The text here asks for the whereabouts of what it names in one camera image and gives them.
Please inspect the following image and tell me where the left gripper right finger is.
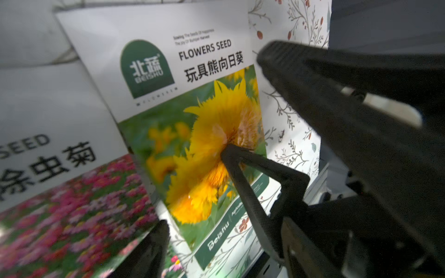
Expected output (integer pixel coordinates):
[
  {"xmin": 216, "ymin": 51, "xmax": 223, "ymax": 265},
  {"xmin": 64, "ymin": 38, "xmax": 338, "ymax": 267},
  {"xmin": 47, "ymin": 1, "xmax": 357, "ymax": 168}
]
[{"xmin": 256, "ymin": 41, "xmax": 445, "ymax": 264}]

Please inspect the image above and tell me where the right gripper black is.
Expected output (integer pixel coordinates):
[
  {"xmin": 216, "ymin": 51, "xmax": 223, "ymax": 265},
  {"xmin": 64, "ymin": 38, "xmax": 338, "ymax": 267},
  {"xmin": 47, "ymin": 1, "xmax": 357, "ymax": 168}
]
[{"xmin": 221, "ymin": 144, "xmax": 445, "ymax": 278}]

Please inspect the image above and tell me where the pink flowers white seed packet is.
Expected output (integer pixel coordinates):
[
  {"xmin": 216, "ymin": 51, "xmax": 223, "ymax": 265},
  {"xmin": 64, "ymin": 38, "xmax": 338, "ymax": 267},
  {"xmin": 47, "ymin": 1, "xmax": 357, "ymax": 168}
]
[{"xmin": 1, "ymin": 62, "xmax": 158, "ymax": 278}]

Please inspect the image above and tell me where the yellow marigold seed packet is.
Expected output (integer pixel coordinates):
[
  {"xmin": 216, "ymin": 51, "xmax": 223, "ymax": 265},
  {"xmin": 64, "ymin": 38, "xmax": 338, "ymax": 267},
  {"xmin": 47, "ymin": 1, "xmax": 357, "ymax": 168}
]
[{"xmin": 57, "ymin": 1, "xmax": 266, "ymax": 278}]

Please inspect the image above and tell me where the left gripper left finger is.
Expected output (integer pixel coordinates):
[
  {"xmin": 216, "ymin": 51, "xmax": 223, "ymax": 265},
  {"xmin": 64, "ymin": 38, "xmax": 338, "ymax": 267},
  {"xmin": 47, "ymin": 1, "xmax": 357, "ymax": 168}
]
[{"xmin": 108, "ymin": 220, "xmax": 170, "ymax": 278}]

